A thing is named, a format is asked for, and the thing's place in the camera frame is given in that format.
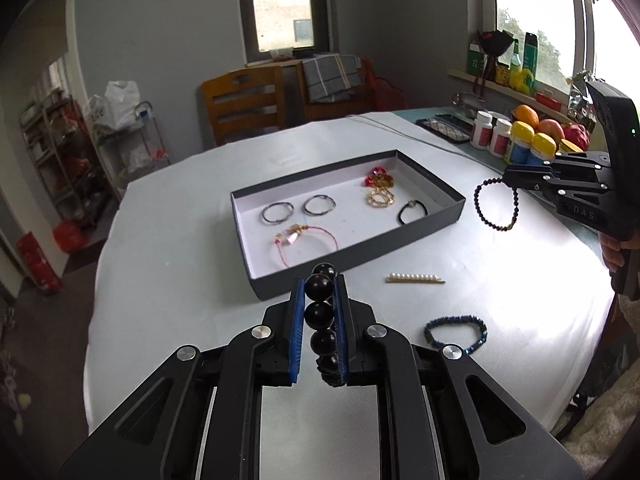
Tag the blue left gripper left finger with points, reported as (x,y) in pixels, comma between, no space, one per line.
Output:
(295,342)

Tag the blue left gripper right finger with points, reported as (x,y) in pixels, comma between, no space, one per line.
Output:
(340,302)

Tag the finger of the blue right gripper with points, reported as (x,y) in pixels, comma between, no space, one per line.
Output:
(531,171)
(532,182)

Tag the silver metal bangle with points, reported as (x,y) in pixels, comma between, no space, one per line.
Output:
(318,205)
(277,213)

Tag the gold pearl ring brooch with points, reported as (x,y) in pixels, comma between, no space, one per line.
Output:
(380,198)

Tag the dark grey jewelry box tray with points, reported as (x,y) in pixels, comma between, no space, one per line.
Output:
(351,235)

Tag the red bead gold jewelry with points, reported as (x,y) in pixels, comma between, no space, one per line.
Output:
(379,178)

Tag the person right hand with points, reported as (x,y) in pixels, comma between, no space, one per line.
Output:
(612,250)

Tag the yellow cap blue bottle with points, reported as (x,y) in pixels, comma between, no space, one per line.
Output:
(521,137)

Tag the orange fruit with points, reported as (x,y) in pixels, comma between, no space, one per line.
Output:
(524,113)

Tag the white red label bottle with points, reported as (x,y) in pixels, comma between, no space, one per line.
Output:
(482,131)

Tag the pearl gold hair clip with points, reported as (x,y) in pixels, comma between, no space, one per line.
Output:
(414,278)

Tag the black patterned tray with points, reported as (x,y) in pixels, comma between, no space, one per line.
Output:
(448,127)

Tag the green bottle on sill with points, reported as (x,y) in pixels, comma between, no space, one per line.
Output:
(530,53)

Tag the grey plaid folded cloth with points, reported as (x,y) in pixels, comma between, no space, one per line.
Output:
(329,77)

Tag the wooden chair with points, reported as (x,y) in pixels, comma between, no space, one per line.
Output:
(245,101)

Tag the small metal cart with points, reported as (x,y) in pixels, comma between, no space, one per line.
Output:
(139,148)

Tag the red bag on floor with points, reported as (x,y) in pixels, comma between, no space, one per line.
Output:
(38,265)

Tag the white plastic bag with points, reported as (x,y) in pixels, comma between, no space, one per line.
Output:
(116,109)

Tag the metal storage shelf rack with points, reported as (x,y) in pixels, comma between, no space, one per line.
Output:
(59,145)

